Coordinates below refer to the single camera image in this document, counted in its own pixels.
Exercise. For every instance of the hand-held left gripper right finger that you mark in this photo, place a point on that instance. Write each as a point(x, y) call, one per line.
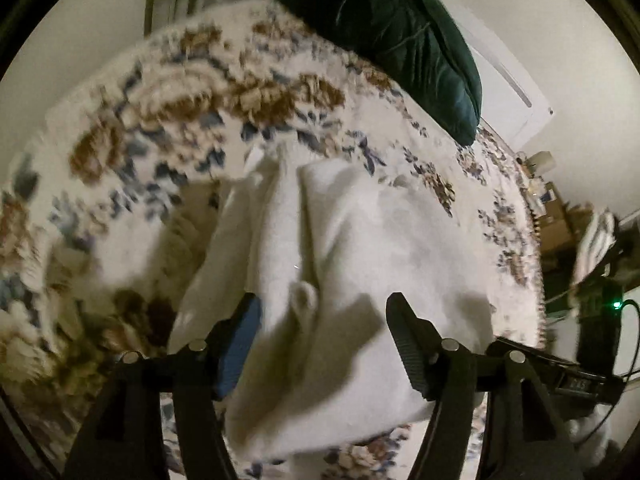
point(407, 345)

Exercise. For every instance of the small white container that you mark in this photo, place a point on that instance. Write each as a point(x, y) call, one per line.
point(542, 162)

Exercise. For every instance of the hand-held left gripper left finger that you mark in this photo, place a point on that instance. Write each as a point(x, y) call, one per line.
point(241, 347)

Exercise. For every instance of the white door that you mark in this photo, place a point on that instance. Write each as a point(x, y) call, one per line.
point(510, 90)

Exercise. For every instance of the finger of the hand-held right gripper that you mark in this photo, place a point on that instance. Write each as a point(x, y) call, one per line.
point(545, 362)

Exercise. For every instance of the dark green pillow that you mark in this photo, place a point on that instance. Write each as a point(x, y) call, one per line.
point(450, 85)
point(350, 10)

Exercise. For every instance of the white knit garment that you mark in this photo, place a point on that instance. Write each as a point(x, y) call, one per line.
point(350, 235)

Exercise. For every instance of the striped clothes pile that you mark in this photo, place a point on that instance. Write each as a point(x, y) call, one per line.
point(595, 245)

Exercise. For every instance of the wooden furniture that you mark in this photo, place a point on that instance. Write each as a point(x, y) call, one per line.
point(560, 225)

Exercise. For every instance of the floral blanket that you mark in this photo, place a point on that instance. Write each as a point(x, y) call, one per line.
point(150, 110)

